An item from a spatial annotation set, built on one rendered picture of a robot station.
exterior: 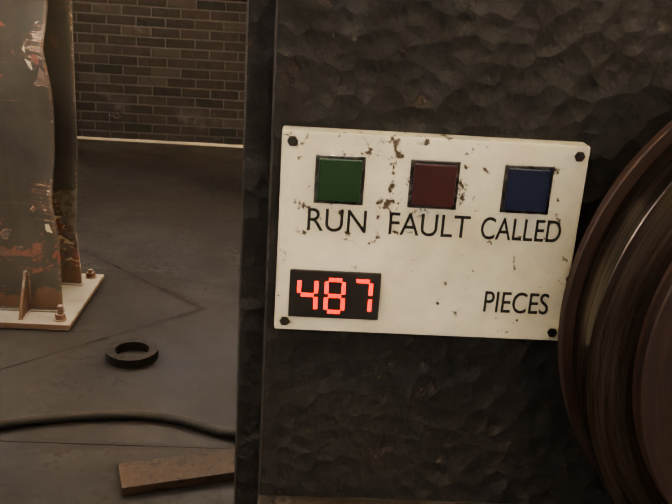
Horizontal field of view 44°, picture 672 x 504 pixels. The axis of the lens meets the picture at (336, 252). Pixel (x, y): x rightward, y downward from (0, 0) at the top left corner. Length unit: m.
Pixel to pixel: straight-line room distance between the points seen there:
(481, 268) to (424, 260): 0.05
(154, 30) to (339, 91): 6.08
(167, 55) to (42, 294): 3.61
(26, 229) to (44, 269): 0.17
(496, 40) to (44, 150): 2.70
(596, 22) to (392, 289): 0.28
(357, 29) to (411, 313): 0.25
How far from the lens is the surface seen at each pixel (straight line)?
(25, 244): 3.43
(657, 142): 0.68
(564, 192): 0.74
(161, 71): 6.79
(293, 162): 0.70
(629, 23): 0.75
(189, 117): 6.80
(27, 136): 3.31
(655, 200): 0.62
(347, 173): 0.70
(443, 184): 0.71
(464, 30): 0.71
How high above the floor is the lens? 1.36
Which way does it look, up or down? 18 degrees down
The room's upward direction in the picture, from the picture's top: 4 degrees clockwise
